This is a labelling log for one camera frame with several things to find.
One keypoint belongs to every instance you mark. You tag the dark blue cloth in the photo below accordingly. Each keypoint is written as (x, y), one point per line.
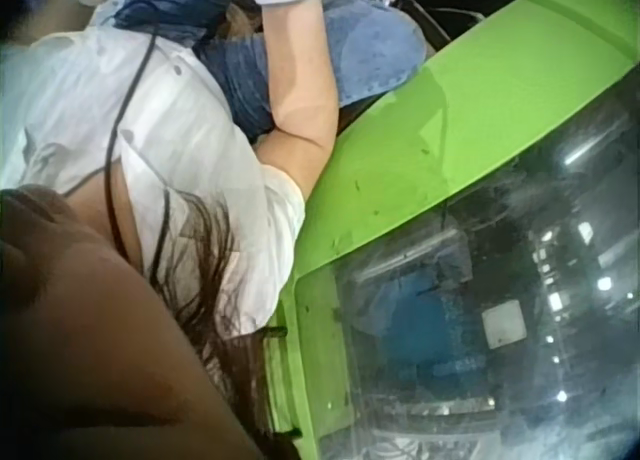
(165, 5)

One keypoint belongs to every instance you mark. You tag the green machine with clear window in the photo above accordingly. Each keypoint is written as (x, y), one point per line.
(500, 90)

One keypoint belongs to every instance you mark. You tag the person's legs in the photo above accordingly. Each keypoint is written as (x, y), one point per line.
(370, 45)

